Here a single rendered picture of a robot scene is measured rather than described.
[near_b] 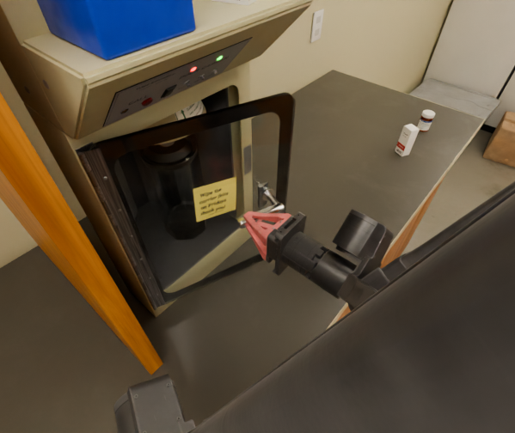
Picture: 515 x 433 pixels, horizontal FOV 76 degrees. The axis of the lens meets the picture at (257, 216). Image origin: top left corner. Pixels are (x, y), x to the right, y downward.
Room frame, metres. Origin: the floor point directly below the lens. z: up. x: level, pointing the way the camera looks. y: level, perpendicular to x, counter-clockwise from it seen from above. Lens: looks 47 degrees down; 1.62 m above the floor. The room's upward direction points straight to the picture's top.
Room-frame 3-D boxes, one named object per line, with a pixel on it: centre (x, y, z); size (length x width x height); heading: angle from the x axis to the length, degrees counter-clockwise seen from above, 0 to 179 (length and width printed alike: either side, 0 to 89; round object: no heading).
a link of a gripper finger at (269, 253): (0.36, -0.02, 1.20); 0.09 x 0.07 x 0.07; 50
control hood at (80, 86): (0.41, 0.07, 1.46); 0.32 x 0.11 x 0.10; 139
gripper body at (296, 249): (0.31, -0.07, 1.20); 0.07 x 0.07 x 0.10; 50
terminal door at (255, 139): (0.40, 0.08, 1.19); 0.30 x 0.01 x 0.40; 119
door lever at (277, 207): (0.41, 0.00, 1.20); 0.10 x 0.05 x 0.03; 119
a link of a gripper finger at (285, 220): (0.36, -0.02, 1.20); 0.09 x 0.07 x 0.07; 50
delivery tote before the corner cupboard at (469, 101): (2.53, -1.61, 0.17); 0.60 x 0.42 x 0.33; 47
